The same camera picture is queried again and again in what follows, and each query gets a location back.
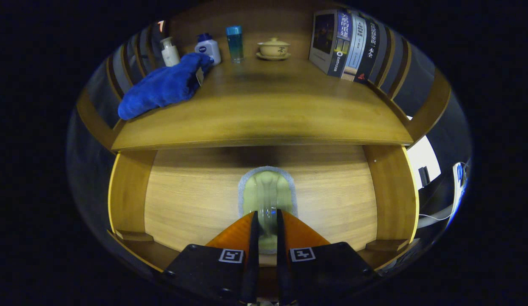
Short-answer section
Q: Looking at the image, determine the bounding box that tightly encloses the beige lidded teacup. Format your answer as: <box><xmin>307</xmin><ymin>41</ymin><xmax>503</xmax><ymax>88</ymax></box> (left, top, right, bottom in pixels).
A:
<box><xmin>256</xmin><ymin>37</ymin><xmax>292</xmax><ymax>61</ymax></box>

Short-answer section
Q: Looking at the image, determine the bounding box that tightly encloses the teal blue bottle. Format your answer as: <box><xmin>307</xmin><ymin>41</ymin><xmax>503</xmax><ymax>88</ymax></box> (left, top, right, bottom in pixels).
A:
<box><xmin>225</xmin><ymin>25</ymin><xmax>244</xmax><ymax>64</ymax></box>

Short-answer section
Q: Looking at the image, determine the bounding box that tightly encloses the white pump bottle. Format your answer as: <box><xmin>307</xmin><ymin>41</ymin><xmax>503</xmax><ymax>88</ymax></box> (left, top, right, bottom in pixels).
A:
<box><xmin>159</xmin><ymin>36</ymin><xmax>181</xmax><ymax>68</ymax></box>

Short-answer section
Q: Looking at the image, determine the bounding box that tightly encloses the white lotion bottle blue cap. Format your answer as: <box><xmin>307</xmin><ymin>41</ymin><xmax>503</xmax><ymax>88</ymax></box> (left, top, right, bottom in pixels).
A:
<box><xmin>194</xmin><ymin>33</ymin><xmax>222</xmax><ymax>65</ymax></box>

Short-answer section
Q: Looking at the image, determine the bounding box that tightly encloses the book with black spine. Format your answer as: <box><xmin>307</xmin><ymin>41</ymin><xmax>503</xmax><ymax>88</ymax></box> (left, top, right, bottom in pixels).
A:
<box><xmin>354</xmin><ymin>18</ymin><xmax>380</xmax><ymax>84</ymax></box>

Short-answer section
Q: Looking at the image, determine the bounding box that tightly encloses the white box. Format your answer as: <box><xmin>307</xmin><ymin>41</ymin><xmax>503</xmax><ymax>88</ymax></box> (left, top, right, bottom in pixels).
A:
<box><xmin>406</xmin><ymin>135</ymin><xmax>442</xmax><ymax>192</ymax></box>

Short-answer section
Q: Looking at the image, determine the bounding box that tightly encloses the book with pale spine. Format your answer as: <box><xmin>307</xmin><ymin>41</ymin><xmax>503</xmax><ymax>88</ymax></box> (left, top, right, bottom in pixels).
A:
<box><xmin>341</xmin><ymin>14</ymin><xmax>367</xmax><ymax>81</ymax></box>

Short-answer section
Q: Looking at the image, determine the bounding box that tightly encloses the wooden drawer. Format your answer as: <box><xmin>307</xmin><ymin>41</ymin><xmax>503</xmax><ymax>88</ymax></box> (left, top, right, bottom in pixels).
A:
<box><xmin>108</xmin><ymin>144</ymin><xmax>420</xmax><ymax>272</ymax></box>

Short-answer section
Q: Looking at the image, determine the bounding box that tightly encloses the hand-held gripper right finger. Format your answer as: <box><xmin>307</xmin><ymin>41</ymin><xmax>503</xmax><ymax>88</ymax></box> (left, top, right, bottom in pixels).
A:
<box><xmin>276</xmin><ymin>209</ymin><xmax>377</xmax><ymax>304</ymax></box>

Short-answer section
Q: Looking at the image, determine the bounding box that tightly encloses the book with blue spine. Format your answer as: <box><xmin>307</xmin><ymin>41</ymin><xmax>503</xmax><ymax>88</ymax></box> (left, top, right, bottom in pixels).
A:
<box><xmin>309</xmin><ymin>9</ymin><xmax>353</xmax><ymax>78</ymax></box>

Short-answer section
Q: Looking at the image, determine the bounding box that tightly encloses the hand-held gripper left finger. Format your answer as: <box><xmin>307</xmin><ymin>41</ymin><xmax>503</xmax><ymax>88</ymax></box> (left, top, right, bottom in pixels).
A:
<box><xmin>162</xmin><ymin>210</ymin><xmax>260</xmax><ymax>304</ymax></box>

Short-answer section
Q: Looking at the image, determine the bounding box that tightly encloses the wooden slatted cabinet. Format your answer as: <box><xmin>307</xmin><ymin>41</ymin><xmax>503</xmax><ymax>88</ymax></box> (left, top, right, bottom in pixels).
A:
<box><xmin>76</xmin><ymin>8</ymin><xmax>452</xmax><ymax>149</ymax></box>

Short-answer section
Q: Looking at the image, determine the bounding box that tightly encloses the blue towel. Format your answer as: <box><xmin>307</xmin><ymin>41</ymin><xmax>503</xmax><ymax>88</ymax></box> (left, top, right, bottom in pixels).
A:
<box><xmin>118</xmin><ymin>52</ymin><xmax>215</xmax><ymax>121</ymax></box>

